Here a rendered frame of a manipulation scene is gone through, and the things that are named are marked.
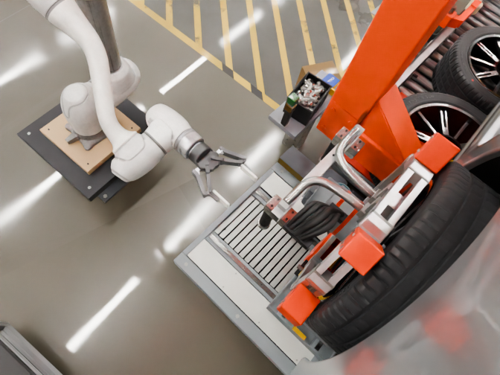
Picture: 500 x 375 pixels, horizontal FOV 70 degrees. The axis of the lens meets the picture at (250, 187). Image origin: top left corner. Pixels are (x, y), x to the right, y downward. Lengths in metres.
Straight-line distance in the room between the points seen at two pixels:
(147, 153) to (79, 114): 0.57
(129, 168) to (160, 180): 0.90
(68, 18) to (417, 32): 1.02
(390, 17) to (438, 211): 0.61
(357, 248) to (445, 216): 0.22
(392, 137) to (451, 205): 0.62
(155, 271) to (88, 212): 0.49
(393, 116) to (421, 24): 0.42
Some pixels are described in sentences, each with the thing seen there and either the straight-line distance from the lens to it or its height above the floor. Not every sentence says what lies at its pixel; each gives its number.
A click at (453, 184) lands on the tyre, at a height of 1.17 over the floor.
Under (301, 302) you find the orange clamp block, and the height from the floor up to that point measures 0.88.
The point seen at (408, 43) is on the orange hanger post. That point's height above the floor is 1.14.
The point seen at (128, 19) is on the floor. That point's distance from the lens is 2.86.
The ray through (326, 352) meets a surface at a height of 0.15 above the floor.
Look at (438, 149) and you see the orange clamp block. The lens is 1.12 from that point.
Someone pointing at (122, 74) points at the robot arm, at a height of 0.60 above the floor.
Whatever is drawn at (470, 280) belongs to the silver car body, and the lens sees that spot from 0.67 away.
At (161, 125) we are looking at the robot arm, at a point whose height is 0.88.
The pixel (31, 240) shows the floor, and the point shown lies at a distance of 2.15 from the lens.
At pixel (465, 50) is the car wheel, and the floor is 0.50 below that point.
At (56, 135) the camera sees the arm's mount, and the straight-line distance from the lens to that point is 1.95.
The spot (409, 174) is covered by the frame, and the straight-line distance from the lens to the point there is 1.01.
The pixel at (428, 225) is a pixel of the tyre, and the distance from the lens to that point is 0.91.
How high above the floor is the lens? 1.90
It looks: 66 degrees down
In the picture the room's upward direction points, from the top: 17 degrees clockwise
